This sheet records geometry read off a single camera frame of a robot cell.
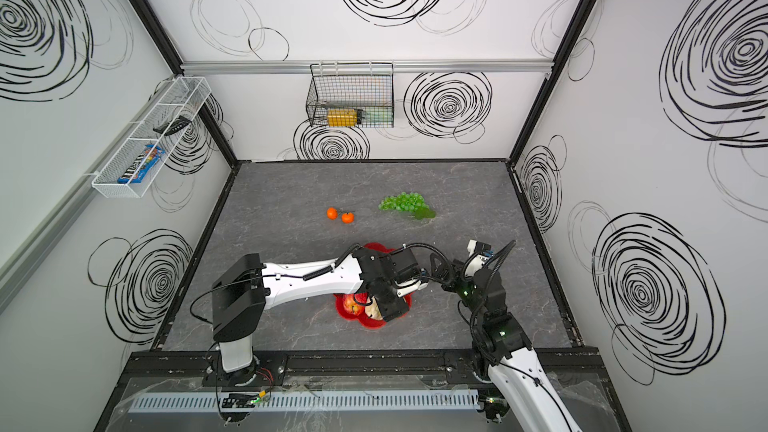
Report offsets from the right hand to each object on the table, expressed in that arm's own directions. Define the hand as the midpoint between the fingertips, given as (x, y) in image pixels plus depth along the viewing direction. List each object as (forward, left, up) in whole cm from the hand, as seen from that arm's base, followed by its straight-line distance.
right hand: (441, 259), depth 79 cm
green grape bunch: (+26, +7, -8) cm, 28 cm away
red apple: (-11, +24, -6) cm, 27 cm away
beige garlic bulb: (-12, +18, -6) cm, 22 cm away
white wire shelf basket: (+43, +78, +22) cm, 91 cm away
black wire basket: (+51, +27, +18) cm, 60 cm away
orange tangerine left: (+22, +34, -10) cm, 42 cm away
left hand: (-10, +11, -7) cm, 16 cm away
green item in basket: (+36, +18, +20) cm, 45 cm away
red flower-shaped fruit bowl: (-13, +21, -9) cm, 26 cm away
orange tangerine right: (+20, +29, -11) cm, 37 cm away
